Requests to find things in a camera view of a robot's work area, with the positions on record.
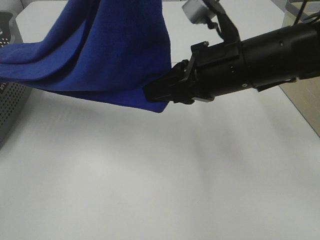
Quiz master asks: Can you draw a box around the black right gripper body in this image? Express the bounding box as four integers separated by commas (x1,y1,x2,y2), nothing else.
143,41,244,105

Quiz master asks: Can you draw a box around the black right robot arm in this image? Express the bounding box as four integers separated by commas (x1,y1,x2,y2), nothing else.
143,22,320,105

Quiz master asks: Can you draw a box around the grey perforated plastic basket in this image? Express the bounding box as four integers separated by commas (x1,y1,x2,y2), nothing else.
0,10,32,146

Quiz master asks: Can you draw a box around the beige storage box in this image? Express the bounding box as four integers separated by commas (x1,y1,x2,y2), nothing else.
281,0,320,135

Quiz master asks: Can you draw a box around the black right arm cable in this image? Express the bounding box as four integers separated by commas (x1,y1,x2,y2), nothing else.
293,0,320,26

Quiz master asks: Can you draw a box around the blue microfibre towel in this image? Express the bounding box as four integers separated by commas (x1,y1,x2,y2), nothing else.
0,0,171,113

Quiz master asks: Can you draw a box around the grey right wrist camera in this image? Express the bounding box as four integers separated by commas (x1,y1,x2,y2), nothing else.
181,0,216,25

